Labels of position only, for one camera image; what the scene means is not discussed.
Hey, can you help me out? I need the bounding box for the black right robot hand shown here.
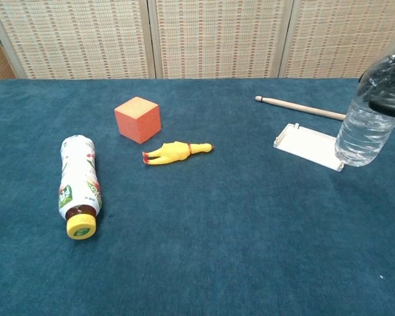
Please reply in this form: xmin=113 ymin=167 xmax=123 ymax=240
xmin=358 ymin=52 xmax=395 ymax=119

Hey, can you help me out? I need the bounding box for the transparent plastic water bottle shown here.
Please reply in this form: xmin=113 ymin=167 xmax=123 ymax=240
xmin=334 ymin=54 xmax=395 ymax=168

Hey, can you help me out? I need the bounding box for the white labelled yellow-cap drink bottle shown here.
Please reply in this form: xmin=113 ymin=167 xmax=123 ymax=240
xmin=57 ymin=134 xmax=103 ymax=242

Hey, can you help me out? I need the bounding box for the wooden stick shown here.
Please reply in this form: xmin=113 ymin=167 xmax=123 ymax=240
xmin=255 ymin=95 xmax=347 ymax=121

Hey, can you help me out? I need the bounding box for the white plastic tray lid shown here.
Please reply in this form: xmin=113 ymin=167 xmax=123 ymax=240
xmin=273 ymin=122 xmax=346 ymax=173

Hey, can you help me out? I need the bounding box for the woven folding screen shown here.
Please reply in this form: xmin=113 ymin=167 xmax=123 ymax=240
xmin=0 ymin=0 xmax=395 ymax=85

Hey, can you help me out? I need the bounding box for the yellow rubber chicken toy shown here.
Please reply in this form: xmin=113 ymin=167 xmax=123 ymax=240
xmin=142 ymin=141 xmax=215 ymax=167

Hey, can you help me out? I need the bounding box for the blue table cloth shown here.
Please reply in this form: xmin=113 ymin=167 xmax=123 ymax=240
xmin=0 ymin=77 xmax=395 ymax=316

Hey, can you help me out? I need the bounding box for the orange cube block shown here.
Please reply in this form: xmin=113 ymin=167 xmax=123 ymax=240
xmin=114 ymin=96 xmax=162 ymax=145

